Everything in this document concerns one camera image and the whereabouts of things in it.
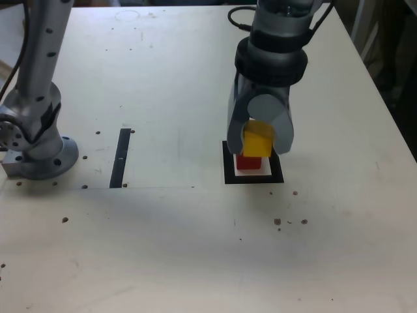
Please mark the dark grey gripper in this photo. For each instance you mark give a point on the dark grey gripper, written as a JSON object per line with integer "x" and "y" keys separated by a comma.
{"x": 270, "y": 90}

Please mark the yellow cube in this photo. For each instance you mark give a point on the yellow cube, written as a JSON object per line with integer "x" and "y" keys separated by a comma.
{"x": 257, "y": 143}

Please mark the red cube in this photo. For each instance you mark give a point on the red cube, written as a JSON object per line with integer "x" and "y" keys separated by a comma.
{"x": 249, "y": 163}

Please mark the black tape square outline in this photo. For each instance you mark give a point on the black tape square outline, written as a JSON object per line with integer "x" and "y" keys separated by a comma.
{"x": 254, "y": 180}

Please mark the black tape strip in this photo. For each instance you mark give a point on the black tape strip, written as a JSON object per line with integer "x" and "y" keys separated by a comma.
{"x": 120, "y": 156}

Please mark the white frame bars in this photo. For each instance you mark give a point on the white frame bars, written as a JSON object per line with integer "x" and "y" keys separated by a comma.
{"x": 369, "y": 42}

